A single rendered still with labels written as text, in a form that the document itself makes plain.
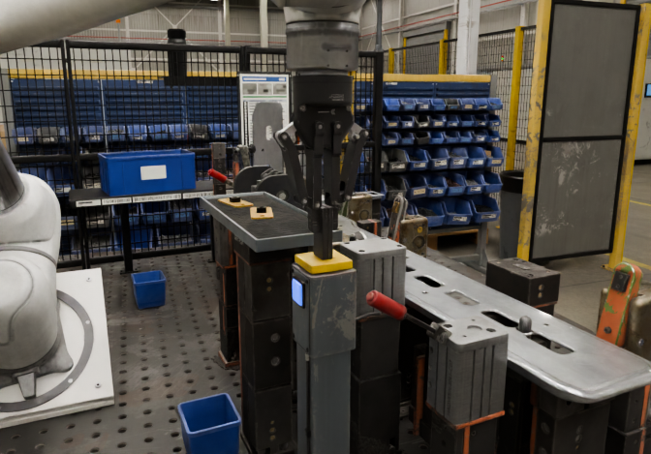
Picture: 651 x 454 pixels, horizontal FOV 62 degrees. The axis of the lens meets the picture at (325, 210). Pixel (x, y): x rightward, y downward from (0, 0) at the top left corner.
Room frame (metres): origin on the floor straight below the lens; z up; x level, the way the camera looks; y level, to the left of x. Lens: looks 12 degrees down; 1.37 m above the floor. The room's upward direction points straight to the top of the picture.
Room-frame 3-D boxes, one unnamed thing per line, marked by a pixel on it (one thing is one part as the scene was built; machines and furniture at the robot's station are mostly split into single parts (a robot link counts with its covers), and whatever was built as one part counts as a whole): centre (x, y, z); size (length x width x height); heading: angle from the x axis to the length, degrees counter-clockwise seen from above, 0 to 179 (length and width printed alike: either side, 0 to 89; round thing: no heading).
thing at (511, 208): (4.38, -1.67, 0.36); 0.50 x 0.50 x 0.73
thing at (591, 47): (3.97, -1.87, 1.00); 1.04 x 0.14 x 2.00; 110
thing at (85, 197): (2.01, 0.47, 1.01); 0.90 x 0.22 x 0.03; 115
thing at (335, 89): (0.70, 0.00, 1.35); 0.08 x 0.07 x 0.09; 115
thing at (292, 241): (0.93, 0.11, 1.16); 0.37 x 0.14 x 0.02; 25
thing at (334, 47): (0.70, 0.00, 1.42); 0.09 x 0.09 x 0.06
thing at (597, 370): (1.27, -0.11, 1.00); 1.38 x 0.22 x 0.02; 25
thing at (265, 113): (1.95, 0.21, 1.17); 0.12 x 0.01 x 0.34; 115
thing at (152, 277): (1.67, 0.57, 0.74); 0.11 x 0.10 x 0.09; 25
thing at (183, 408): (0.91, 0.22, 0.74); 0.11 x 0.10 x 0.09; 25
